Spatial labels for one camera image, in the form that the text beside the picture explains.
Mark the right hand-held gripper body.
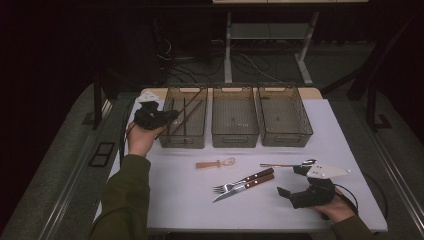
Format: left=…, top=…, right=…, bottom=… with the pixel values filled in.
left=289, top=161, right=352, bottom=210

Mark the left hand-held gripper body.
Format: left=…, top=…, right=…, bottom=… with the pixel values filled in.
left=133, top=91, right=169, bottom=131

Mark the smoky transparent plastic bin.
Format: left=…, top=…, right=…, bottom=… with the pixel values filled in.
left=156, top=85, right=209, bottom=150
left=257, top=84, right=314, bottom=148
left=211, top=85, right=260, bottom=149

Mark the metal spoon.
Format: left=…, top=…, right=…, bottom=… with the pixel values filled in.
left=259, top=159, right=317, bottom=169

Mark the wooden-handled steel knife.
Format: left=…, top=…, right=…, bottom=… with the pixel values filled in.
left=212, top=173, right=276, bottom=204

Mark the wooden-handled steel fork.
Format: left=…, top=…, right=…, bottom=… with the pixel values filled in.
left=213, top=167, right=275, bottom=195

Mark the white table mat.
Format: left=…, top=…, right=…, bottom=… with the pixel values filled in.
left=92, top=98, right=389, bottom=233

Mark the black stand leg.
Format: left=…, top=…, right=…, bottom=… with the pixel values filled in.
left=92, top=74, right=105, bottom=130
left=365, top=84, right=394, bottom=132

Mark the left hand-held gripper cable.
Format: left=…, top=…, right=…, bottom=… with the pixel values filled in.
left=118, top=98, right=139, bottom=164

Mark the tangle of black floor cables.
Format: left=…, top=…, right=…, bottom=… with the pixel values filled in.
left=154, top=36, right=284, bottom=85

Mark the thin black cable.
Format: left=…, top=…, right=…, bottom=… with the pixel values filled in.
left=363, top=172, right=390, bottom=221

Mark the aluminium floor rail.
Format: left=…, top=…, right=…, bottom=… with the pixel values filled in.
left=361, top=109, right=424, bottom=231
left=39, top=99, right=113, bottom=240

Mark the grey metal desk frame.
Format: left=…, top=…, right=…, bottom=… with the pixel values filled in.
left=223, top=11, right=320, bottom=87

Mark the white floor cable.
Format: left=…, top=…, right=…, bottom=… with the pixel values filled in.
left=238, top=53, right=284, bottom=84

